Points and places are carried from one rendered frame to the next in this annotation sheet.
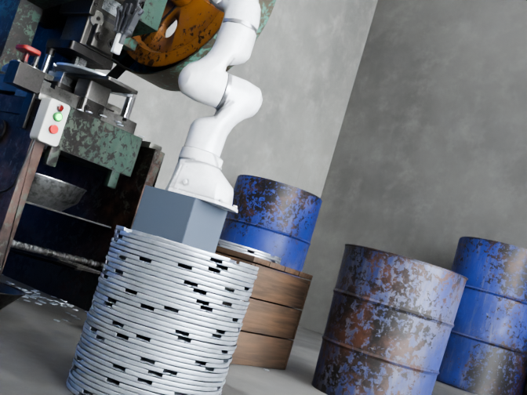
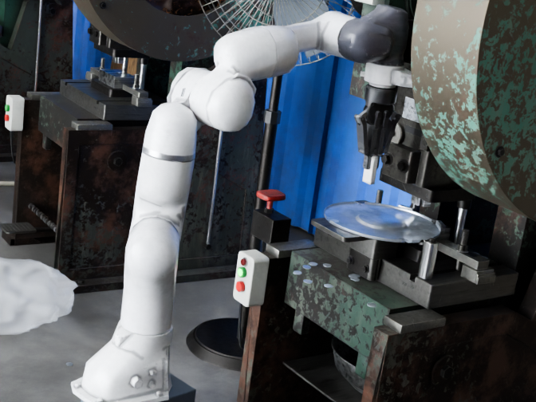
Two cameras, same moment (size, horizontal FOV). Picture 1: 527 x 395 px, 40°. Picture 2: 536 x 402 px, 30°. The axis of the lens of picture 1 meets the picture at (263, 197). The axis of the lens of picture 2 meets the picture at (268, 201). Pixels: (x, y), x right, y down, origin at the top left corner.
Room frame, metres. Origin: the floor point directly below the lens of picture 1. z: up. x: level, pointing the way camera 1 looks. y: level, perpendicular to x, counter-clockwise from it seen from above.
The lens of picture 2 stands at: (2.77, -1.68, 1.50)
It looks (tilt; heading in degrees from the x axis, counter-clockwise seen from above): 17 degrees down; 104
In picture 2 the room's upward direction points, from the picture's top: 8 degrees clockwise
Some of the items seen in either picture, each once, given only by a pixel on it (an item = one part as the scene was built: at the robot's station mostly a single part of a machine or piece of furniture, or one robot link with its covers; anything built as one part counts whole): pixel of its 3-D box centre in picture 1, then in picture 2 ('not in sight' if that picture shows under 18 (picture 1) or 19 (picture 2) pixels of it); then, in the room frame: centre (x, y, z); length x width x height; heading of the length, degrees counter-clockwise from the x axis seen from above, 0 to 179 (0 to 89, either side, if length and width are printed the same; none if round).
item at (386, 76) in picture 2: not in sight; (395, 75); (2.47, 0.63, 1.15); 0.13 x 0.12 x 0.05; 141
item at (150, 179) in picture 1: (79, 180); (509, 373); (2.87, 0.72, 0.45); 0.92 x 0.12 x 0.90; 50
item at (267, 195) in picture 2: (25, 59); (269, 205); (2.17, 0.82, 0.72); 0.07 x 0.06 x 0.08; 50
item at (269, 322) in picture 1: (226, 301); not in sight; (2.57, 0.02, 0.18); 0.40 x 0.38 x 0.35; 53
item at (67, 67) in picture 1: (93, 80); (382, 221); (2.49, 0.69, 0.78); 0.29 x 0.29 x 0.01
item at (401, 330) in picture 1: (386, 331); not in sight; (2.42, -0.52, 0.24); 0.42 x 0.42 x 0.48
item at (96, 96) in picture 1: (96, 99); (362, 248); (2.46, 0.65, 0.72); 0.25 x 0.14 x 0.14; 50
